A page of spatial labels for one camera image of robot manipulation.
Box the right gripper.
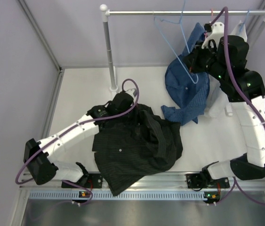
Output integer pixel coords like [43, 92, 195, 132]
[182, 40, 228, 82]

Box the black pinstripe shirt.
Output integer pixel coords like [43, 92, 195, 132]
[92, 104, 183, 196]

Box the light blue wire hanger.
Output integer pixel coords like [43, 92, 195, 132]
[153, 0, 199, 84]

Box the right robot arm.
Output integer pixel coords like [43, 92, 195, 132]
[184, 35, 265, 187]

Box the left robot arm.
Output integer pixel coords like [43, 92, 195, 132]
[24, 89, 139, 188]

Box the blue checked shirt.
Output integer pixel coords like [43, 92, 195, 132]
[161, 23, 210, 126]

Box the white shirt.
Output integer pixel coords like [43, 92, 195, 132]
[205, 20, 248, 118]

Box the metal clothes rack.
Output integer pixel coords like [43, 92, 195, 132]
[100, 0, 265, 93]

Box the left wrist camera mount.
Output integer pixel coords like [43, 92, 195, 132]
[124, 89, 138, 99]

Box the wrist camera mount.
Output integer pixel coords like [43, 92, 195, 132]
[124, 89, 138, 99]
[201, 22, 225, 49]

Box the pink wire hanger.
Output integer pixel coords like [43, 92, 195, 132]
[204, 9, 214, 38]

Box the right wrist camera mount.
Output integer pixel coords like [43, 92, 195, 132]
[201, 22, 225, 49]

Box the blue wire hanger right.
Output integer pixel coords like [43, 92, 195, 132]
[238, 9, 250, 34]

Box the aluminium mounting rail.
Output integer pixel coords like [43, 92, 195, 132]
[19, 171, 265, 201]

